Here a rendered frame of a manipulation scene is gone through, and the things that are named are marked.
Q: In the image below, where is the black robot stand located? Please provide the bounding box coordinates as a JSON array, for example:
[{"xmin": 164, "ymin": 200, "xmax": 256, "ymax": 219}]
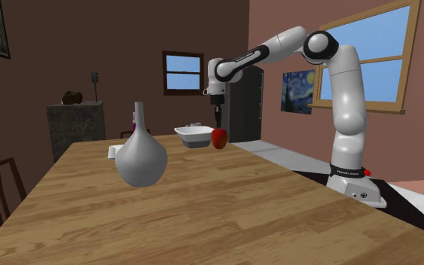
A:
[{"xmin": 293, "ymin": 169, "xmax": 424, "ymax": 241}]

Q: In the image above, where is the white square bowl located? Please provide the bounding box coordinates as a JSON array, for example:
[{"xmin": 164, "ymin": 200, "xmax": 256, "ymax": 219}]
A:
[{"xmin": 174, "ymin": 125, "xmax": 215, "ymax": 150}]

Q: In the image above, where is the black refrigerator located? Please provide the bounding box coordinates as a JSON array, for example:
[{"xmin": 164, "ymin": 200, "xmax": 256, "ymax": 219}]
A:
[{"xmin": 220, "ymin": 65, "xmax": 265, "ymax": 144}]

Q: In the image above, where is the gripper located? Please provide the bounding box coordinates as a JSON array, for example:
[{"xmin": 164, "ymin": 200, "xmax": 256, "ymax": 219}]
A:
[{"xmin": 210, "ymin": 94, "xmax": 225, "ymax": 129}]

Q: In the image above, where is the starry night wall picture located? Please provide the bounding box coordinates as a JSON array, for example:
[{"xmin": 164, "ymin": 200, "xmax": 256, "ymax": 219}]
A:
[{"xmin": 280, "ymin": 69, "xmax": 316, "ymax": 115}]

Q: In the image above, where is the dark marbled cabinet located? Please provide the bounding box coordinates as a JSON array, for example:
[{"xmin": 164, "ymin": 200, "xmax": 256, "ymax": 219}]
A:
[{"xmin": 45, "ymin": 72, "xmax": 107, "ymax": 164}]

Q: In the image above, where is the small dark-framed window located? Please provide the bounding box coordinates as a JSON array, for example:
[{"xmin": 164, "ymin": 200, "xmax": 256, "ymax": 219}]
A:
[{"xmin": 161, "ymin": 50, "xmax": 205, "ymax": 97}]

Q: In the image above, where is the large light-wood window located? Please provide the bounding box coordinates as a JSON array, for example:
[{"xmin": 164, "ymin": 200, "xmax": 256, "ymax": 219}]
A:
[{"xmin": 308, "ymin": 0, "xmax": 422, "ymax": 115}]

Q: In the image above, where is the red apple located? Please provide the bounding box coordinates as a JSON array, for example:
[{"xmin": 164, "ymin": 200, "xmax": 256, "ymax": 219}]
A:
[{"xmin": 211, "ymin": 127, "xmax": 229, "ymax": 151}]

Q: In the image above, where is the small white box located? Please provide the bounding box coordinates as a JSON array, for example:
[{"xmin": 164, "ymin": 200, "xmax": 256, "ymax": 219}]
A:
[{"xmin": 107, "ymin": 144, "xmax": 125, "ymax": 160}]

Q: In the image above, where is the grey long-necked vase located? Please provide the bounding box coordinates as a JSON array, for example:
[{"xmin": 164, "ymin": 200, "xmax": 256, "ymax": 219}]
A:
[{"xmin": 114, "ymin": 101, "xmax": 169, "ymax": 188}]

